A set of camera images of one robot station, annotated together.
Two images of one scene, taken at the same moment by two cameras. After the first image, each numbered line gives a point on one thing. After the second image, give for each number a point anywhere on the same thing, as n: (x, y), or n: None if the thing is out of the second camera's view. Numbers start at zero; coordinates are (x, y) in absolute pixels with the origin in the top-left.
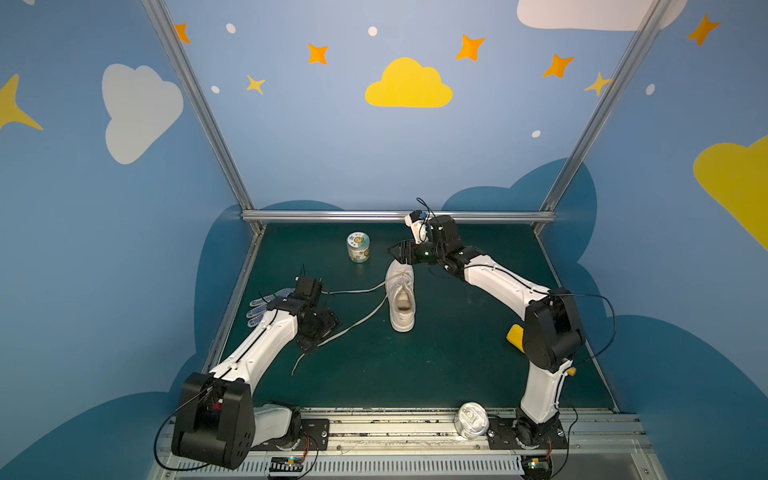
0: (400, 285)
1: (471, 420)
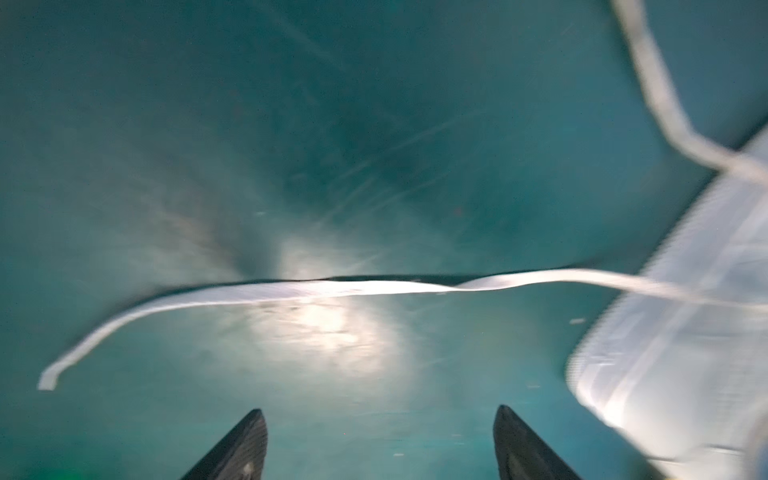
0: (687, 382)
1: None
